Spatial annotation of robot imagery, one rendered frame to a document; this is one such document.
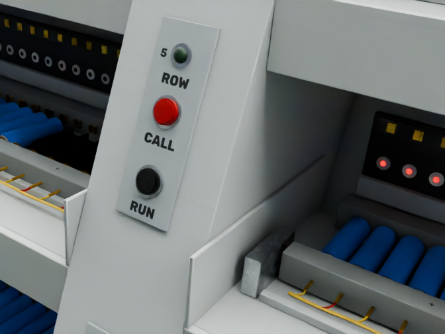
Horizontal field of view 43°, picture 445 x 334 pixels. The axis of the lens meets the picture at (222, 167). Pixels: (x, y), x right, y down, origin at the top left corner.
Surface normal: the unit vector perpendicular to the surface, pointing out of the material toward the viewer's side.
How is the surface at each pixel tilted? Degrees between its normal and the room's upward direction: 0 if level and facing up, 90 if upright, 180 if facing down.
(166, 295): 90
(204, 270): 90
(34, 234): 19
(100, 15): 109
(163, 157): 90
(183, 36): 90
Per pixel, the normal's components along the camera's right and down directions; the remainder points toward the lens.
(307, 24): -0.53, 0.31
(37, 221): 0.09, -0.90
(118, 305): -0.47, 0.00
